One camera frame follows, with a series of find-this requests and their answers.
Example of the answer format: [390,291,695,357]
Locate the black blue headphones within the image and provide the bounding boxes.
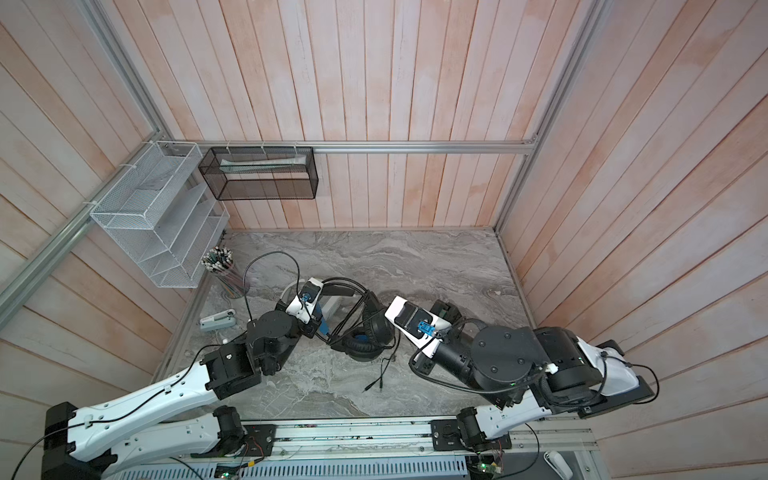
[323,277,398,362]

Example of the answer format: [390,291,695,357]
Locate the black headphone cable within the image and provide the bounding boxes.
[317,277,403,394]

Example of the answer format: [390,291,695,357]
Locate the white headphones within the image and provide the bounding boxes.
[298,280,355,319]

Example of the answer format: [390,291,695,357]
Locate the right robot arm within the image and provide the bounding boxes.
[386,298,658,452]

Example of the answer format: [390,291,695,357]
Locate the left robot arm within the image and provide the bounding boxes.
[32,283,322,479]

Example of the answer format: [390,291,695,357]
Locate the light blue stapler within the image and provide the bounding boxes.
[199,309,237,332]

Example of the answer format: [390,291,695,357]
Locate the clear pencil jar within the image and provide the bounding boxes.
[201,246,249,299]

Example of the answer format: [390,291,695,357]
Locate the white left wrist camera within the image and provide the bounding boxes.
[286,277,324,325]

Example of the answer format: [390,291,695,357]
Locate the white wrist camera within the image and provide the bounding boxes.
[286,277,324,325]
[385,296,451,358]

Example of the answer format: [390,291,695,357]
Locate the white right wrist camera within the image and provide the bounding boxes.
[385,296,451,358]

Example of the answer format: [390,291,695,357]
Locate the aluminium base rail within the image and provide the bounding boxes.
[121,394,610,479]

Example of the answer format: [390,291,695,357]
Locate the black mesh wall basket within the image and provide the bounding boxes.
[198,146,319,201]

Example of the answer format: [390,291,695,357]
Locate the white mesh wall shelf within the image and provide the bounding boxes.
[91,142,229,289]

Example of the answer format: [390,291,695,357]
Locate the aluminium wall rail back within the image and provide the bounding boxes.
[159,139,537,154]

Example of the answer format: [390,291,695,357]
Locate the aluminium wall rail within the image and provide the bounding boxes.
[1,132,167,329]
[493,1,613,236]
[159,139,537,154]

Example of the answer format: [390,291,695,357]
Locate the aluminium wall rail left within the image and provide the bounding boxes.
[1,132,167,329]

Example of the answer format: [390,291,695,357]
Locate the aluminium wall rail right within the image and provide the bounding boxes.
[493,1,613,236]

